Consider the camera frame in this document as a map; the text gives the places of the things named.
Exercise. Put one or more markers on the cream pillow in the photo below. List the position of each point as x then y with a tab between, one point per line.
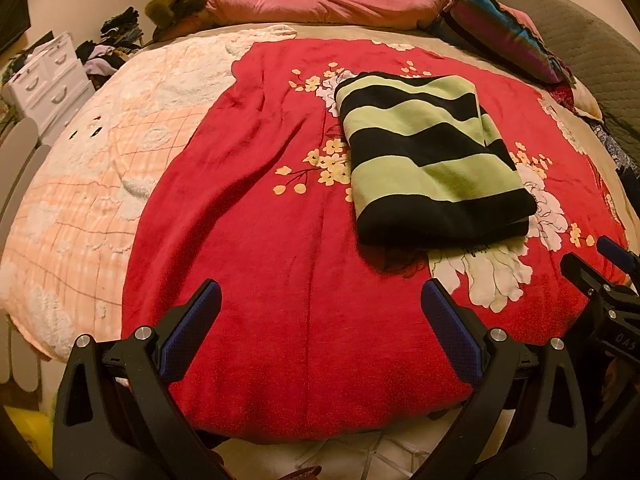
587	100

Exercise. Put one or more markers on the brown coat with fur pompom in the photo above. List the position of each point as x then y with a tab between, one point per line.
185	2

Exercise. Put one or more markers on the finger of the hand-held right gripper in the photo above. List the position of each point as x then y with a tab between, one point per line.
582	272
617	254

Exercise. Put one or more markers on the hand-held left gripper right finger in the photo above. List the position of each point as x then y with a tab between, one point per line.
450	335

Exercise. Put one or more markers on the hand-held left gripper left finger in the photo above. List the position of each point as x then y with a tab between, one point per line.
187	332

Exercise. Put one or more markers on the green black striped sweater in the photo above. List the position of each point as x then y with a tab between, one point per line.
425	160

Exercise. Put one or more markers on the yellow bag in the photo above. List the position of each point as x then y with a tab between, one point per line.
27	427

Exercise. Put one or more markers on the peach white plush blanket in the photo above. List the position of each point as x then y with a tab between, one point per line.
75	200

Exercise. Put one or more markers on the black television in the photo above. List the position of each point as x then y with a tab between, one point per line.
12	20

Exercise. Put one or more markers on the red floral blanket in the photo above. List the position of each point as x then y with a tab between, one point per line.
275	260

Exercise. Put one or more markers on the grey quilted headboard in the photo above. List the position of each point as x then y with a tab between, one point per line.
590	60

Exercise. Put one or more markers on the grey padded bed frame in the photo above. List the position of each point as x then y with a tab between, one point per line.
20	145

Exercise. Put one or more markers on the dark patterned clothes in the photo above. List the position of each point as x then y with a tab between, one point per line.
617	150

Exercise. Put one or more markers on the pile of dark clothes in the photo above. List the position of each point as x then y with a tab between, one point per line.
107	45

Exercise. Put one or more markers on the white drawer unit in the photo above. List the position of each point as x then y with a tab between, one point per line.
45	80

